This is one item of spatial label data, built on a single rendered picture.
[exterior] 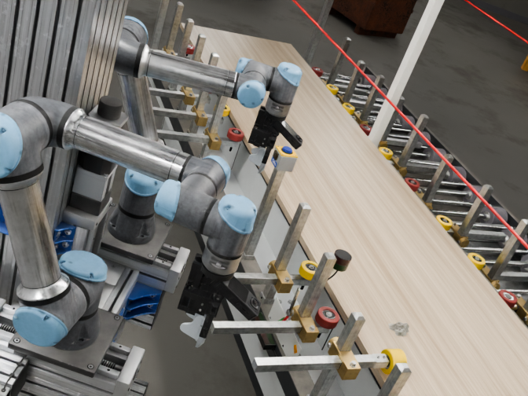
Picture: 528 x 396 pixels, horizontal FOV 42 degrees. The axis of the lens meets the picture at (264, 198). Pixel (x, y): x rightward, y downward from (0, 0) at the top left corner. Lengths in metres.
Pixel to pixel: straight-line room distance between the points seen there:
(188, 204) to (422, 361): 1.34
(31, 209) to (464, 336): 1.71
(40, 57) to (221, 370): 2.06
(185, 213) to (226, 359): 2.15
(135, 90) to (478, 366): 1.50
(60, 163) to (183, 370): 1.74
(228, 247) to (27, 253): 0.45
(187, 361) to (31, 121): 2.07
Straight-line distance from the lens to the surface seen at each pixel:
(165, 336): 3.41
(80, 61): 1.62
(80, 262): 1.70
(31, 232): 1.51
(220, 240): 1.31
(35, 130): 1.46
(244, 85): 1.91
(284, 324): 2.36
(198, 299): 1.41
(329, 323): 2.38
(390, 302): 2.62
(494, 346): 2.72
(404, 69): 3.67
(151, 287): 2.25
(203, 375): 3.30
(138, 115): 2.14
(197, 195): 1.32
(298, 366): 2.10
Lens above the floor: 2.34
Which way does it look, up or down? 30 degrees down
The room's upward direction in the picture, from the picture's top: 21 degrees clockwise
